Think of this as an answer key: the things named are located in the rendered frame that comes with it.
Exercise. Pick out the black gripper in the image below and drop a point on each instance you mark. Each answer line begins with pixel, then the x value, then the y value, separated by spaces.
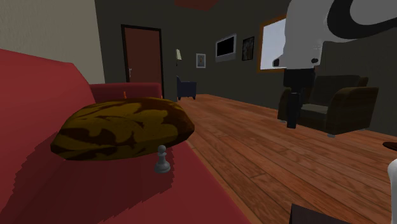
pixel 299 79

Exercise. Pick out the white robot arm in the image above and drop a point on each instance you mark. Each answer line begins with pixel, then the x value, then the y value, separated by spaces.
pixel 305 34

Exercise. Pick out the dark brown armchair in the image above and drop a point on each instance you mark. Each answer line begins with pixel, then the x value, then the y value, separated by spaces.
pixel 347 105

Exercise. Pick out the dark blue armchair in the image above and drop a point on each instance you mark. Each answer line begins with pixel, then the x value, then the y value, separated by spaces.
pixel 186 87

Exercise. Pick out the dark robot stand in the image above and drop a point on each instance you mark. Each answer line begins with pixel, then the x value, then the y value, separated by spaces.
pixel 313 217

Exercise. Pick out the grey chess pawn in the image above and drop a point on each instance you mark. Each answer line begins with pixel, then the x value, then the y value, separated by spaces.
pixel 162 163

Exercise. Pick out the small orange object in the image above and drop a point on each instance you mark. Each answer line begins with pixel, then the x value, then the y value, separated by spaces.
pixel 125 95

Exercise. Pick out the yellow brown patterned cushion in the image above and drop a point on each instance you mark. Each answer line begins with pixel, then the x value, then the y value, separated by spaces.
pixel 124 127

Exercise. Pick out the red sofa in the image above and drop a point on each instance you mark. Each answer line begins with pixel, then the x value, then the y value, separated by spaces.
pixel 37 105

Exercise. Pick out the window with orange frame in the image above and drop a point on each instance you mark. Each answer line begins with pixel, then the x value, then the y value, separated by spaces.
pixel 273 43

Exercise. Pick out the dark framed wall picture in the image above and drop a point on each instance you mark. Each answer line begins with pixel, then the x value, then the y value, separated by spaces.
pixel 248 48

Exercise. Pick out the wall television with grey frame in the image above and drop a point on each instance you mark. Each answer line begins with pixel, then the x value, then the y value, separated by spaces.
pixel 226 47

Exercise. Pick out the small framed wall picture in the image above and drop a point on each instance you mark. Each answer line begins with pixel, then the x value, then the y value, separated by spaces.
pixel 200 60

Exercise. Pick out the red door with black frame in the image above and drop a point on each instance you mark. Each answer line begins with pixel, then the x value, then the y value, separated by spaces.
pixel 142 56

